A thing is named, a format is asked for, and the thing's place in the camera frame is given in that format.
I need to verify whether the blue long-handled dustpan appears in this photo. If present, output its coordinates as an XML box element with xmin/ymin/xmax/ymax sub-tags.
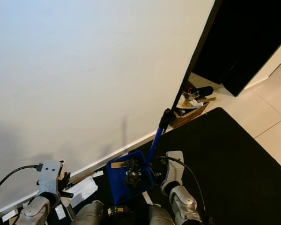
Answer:
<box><xmin>105</xmin><ymin>109</ymin><xmax>172</xmax><ymax>206</ymax></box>

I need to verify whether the black floor mat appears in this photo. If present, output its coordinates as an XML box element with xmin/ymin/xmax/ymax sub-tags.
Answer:
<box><xmin>0</xmin><ymin>108</ymin><xmax>281</xmax><ymax>225</ymax></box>

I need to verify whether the black crumpled debris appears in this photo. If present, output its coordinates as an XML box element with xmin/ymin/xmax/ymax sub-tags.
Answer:
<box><xmin>123</xmin><ymin>158</ymin><xmax>143</xmax><ymax>188</ymax></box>

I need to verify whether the white plastic strip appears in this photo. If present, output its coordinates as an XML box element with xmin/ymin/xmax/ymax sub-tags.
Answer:
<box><xmin>142</xmin><ymin>192</ymin><xmax>153</xmax><ymax>205</ymax></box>

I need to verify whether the white paper scrap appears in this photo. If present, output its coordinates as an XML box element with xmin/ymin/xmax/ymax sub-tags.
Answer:
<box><xmin>54</xmin><ymin>204</ymin><xmax>66</xmax><ymax>220</ymax></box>

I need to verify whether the grey robot left leg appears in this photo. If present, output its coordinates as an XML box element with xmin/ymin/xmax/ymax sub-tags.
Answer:
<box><xmin>70</xmin><ymin>201</ymin><xmax>105</xmax><ymax>225</ymax></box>

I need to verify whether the grey robot leg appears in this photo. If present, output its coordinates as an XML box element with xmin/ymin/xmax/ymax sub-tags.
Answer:
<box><xmin>149</xmin><ymin>205</ymin><xmax>177</xmax><ymax>225</ymax></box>
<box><xmin>70</xmin><ymin>201</ymin><xmax>105</xmax><ymax>225</ymax></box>

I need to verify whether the grey robot right leg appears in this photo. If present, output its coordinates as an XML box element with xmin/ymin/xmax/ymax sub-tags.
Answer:
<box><xmin>149</xmin><ymin>205</ymin><xmax>177</xmax><ymax>225</ymax></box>

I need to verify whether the brown cardboard rubbish box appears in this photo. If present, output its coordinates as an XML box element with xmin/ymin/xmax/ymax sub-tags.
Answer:
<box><xmin>171</xmin><ymin>87</ymin><xmax>210</xmax><ymax>129</ymax></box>

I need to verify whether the white crumpled paper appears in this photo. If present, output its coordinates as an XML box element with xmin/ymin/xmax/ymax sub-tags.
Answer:
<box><xmin>178</xmin><ymin>96</ymin><xmax>204</xmax><ymax>109</ymax></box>

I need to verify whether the black door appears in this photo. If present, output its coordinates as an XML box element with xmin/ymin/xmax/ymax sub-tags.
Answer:
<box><xmin>192</xmin><ymin>0</ymin><xmax>281</xmax><ymax>97</ymax></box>

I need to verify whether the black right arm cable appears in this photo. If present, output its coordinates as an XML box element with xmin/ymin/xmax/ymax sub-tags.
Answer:
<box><xmin>155</xmin><ymin>156</ymin><xmax>207</xmax><ymax>218</ymax></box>

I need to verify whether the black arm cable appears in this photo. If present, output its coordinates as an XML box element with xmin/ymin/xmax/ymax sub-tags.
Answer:
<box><xmin>0</xmin><ymin>163</ymin><xmax>44</xmax><ymax>200</ymax></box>
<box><xmin>155</xmin><ymin>156</ymin><xmax>207</xmax><ymax>218</ymax></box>

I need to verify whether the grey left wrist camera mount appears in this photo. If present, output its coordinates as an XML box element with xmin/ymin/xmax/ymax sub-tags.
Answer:
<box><xmin>38</xmin><ymin>160</ymin><xmax>65</xmax><ymax>196</ymax></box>

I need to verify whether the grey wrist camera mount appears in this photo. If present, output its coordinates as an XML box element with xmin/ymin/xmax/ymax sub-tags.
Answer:
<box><xmin>38</xmin><ymin>160</ymin><xmax>65</xmax><ymax>196</ymax></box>
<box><xmin>161</xmin><ymin>151</ymin><xmax>185</xmax><ymax>195</ymax></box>

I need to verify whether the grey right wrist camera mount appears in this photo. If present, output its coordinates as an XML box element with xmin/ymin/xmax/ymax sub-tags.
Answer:
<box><xmin>161</xmin><ymin>151</ymin><xmax>185</xmax><ymax>195</ymax></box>

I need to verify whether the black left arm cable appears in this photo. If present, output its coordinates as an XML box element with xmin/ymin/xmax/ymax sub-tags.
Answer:
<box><xmin>0</xmin><ymin>163</ymin><xmax>44</xmax><ymax>200</ymax></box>

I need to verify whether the black door frame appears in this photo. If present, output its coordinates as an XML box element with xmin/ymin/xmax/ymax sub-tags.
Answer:
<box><xmin>171</xmin><ymin>0</ymin><xmax>223</xmax><ymax>115</ymax></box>

